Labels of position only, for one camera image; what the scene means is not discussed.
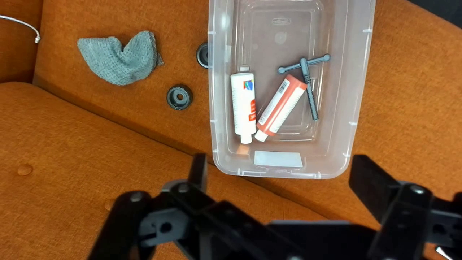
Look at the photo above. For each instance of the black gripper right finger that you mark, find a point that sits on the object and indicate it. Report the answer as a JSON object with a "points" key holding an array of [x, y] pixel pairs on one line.
{"points": [[409, 214]]}

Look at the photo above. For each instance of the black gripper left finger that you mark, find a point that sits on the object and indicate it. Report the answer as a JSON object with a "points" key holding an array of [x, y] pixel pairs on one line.
{"points": [[181, 214]]}

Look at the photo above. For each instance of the red and white bottle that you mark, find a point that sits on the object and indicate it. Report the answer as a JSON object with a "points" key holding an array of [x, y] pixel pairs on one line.
{"points": [[279, 109]]}

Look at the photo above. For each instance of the white tube bottle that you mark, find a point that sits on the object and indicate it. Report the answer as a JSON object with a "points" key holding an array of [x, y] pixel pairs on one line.
{"points": [[245, 109]]}

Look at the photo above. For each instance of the grey towel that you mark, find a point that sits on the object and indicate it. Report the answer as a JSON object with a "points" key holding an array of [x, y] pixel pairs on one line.
{"points": [[121, 64]]}

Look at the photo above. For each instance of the clear plastic storage box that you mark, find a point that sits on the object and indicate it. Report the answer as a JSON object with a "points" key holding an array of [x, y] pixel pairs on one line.
{"points": [[262, 35]]}

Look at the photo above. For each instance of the black round cap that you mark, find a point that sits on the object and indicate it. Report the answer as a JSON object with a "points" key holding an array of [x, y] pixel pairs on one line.
{"points": [[180, 97], [203, 55]]}

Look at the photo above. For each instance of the grey T-shaped tool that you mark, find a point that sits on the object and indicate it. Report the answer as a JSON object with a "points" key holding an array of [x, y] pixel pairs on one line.
{"points": [[305, 64]]}

